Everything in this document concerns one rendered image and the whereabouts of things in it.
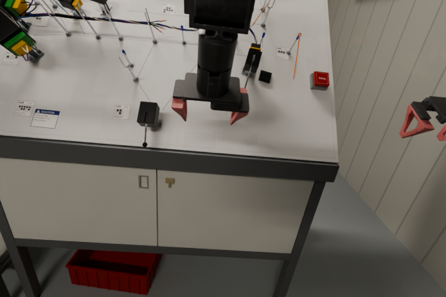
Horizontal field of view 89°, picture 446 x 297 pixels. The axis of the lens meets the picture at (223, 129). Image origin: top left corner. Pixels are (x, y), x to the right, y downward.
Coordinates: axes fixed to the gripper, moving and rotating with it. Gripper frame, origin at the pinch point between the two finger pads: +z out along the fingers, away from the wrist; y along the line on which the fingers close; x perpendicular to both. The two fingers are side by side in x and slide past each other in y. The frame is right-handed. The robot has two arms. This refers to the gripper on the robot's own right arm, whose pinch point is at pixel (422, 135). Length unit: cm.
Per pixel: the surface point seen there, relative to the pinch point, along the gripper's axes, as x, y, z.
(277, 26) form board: -51, 26, 5
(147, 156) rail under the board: -4, 67, 26
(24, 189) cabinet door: 1, 110, 46
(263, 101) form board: -22.9, 31.1, 16.5
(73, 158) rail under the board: -3, 89, 28
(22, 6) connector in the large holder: -37, 105, 1
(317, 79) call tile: -28.8, 13.5, 10.1
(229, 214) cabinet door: 6, 38, 49
